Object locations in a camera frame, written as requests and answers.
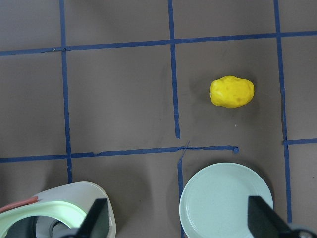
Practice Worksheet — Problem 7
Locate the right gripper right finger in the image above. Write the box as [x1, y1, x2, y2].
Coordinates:
[248, 195, 317, 238]

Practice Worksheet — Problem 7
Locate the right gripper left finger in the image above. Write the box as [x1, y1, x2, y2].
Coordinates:
[55, 198, 109, 238]

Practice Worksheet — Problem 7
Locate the white rice cooker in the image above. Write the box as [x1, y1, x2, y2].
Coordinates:
[0, 181, 116, 238]

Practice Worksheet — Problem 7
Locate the green plate near potato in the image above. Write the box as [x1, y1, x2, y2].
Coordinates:
[179, 163, 273, 238]

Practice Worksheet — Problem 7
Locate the yellow toy potato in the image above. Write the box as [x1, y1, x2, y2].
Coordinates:
[209, 75, 255, 108]

